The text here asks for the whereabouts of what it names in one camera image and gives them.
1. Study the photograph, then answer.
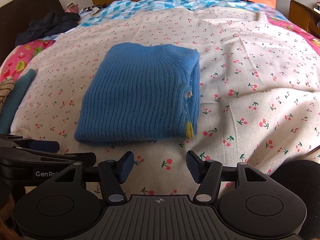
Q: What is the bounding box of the blue white checkered quilt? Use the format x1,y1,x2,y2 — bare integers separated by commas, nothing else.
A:
41,0,288,41

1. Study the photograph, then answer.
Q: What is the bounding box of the blue striped knit sweater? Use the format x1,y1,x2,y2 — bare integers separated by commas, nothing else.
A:
74,43,200,146

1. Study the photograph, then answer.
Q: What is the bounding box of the white cherry print bedsheet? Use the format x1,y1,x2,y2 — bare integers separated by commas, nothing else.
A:
10,7,319,195

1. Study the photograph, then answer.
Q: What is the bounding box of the beige brown striped garment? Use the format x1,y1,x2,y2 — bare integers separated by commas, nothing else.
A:
0,76,15,112

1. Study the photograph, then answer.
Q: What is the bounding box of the pink cup on nightstand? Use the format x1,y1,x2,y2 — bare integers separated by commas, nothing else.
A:
65,2,79,13

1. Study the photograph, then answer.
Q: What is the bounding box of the wooden desk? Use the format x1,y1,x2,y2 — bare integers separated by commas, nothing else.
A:
288,0,320,38

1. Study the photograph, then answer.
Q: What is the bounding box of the pink cartoon print pillow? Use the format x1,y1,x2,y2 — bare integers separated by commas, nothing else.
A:
1,40,55,81

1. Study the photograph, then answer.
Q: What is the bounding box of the dark navy clothes pile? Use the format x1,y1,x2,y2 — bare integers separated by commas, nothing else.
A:
15,11,81,46

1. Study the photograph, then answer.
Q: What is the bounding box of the dark brown headboard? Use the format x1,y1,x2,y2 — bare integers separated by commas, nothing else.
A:
0,0,64,62

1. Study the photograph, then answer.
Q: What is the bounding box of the teal folded garment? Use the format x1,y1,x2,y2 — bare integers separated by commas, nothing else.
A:
1,69,36,134

